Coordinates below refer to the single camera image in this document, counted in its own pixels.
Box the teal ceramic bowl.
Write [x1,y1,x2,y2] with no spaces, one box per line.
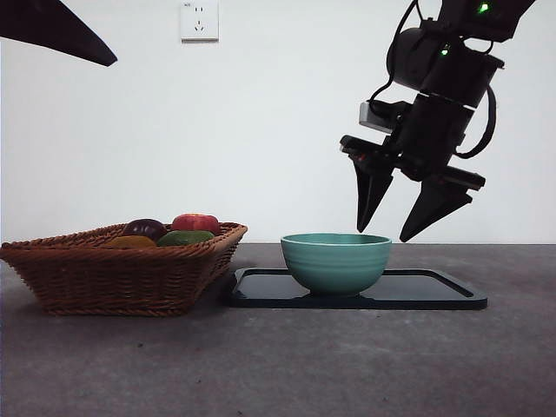
[280,232,394,299]

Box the dark green rectangular tray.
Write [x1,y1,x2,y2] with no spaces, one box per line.
[222,268,488,311]

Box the red apple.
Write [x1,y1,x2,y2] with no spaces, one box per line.
[170,213,222,236]

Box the green avocado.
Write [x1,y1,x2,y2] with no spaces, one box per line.
[156,229,217,248]

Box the dark purple fruit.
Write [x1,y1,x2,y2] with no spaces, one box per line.
[121,218,169,240]

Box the brown wicker basket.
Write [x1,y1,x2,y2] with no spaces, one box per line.
[0,222,249,317]

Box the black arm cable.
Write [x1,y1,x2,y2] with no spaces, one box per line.
[367,0,425,118]
[453,84,498,159]

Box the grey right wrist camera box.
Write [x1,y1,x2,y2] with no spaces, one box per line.
[359,100,412,133]

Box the white wall socket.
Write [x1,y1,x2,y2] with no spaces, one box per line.
[181,0,220,43]

